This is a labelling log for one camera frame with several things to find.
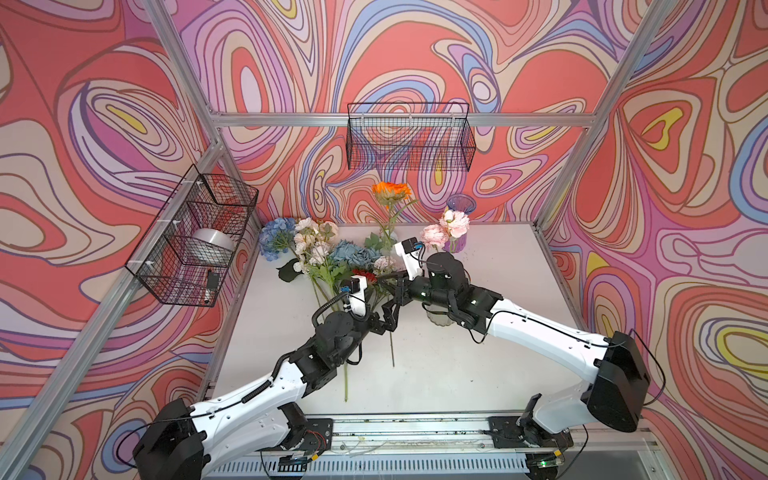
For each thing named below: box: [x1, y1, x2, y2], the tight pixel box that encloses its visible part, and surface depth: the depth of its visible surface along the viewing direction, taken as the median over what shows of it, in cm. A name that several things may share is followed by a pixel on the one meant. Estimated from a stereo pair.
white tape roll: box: [189, 228, 234, 267], surface depth 74 cm
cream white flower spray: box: [293, 217, 339, 320], surface depth 100 cm
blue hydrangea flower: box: [259, 217, 297, 262], surface depth 107 cm
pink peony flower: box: [420, 210, 470, 249], surface depth 72 cm
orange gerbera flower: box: [372, 181, 412, 368], surface depth 65 cm
